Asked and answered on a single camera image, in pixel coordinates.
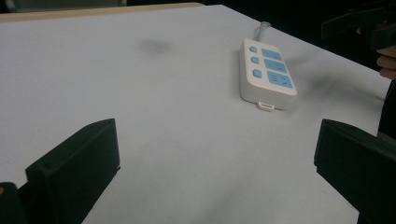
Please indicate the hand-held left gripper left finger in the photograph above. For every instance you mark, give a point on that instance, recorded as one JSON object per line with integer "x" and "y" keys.
{"x": 74, "y": 168}

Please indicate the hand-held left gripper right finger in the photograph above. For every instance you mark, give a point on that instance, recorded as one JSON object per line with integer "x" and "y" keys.
{"x": 358, "y": 165}

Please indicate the white blue power strip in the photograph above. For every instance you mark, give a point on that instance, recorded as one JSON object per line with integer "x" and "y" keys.
{"x": 264, "y": 77}

